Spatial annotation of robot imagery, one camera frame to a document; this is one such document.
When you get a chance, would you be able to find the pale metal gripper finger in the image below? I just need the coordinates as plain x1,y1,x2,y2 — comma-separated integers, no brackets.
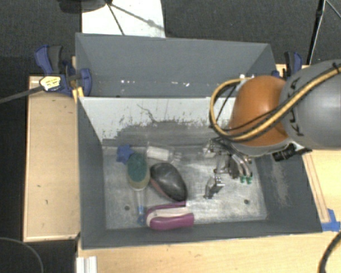
214,175,226,195
203,180,216,200

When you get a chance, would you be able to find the dark grey oval computer mouse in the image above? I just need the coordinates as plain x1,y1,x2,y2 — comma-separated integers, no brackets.
148,162,189,202

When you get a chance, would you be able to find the clear plastic bottle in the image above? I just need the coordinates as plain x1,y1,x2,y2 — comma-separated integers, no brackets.
145,145,186,165

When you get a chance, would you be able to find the small blue plastic piece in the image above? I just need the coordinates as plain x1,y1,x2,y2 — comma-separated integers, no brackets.
115,143,135,164

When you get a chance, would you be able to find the grey metal bin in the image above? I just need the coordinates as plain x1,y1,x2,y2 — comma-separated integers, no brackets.
74,32,323,250

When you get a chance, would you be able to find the pale wood flat board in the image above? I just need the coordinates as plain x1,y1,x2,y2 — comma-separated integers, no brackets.
22,75,82,243

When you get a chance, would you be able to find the black cylinder on white bracket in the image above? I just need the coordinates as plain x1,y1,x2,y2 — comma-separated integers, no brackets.
272,142,313,163

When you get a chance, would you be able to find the green scrub brush clear handle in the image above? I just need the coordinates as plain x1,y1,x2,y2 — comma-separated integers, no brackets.
126,153,151,226

